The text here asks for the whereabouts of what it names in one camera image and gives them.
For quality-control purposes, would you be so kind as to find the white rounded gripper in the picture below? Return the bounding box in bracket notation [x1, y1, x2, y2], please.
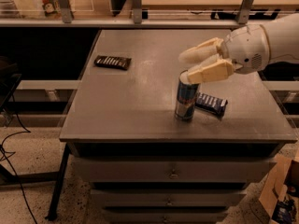
[178, 25, 270, 84]

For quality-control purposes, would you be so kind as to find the red bull can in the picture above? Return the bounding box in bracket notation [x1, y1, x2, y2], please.
[175, 71, 199, 121]

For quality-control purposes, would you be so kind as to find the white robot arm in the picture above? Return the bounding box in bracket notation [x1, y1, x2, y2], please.
[178, 13, 299, 84]

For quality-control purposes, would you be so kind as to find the dark blue snack bar wrapper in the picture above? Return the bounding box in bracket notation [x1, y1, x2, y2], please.
[195, 92, 228, 117]

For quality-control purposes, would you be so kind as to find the brown snack bar wrapper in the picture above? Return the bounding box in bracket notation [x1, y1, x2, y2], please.
[94, 55, 131, 70]

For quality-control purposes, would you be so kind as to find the grey drawer cabinet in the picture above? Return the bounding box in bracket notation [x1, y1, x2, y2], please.
[60, 30, 296, 224]

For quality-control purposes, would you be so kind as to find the wooden shelf with metal brackets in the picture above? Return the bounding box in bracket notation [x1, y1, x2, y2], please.
[0, 0, 299, 29]

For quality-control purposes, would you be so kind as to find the cardboard box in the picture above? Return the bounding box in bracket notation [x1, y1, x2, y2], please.
[259, 154, 299, 224]

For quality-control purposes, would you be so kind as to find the white printed bag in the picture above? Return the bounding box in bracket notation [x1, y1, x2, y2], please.
[13, 0, 61, 18]

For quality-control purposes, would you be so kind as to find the black floor cable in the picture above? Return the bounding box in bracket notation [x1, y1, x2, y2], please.
[0, 93, 39, 224]

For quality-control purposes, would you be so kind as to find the black desk frame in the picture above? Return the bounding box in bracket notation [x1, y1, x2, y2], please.
[0, 56, 72, 222]

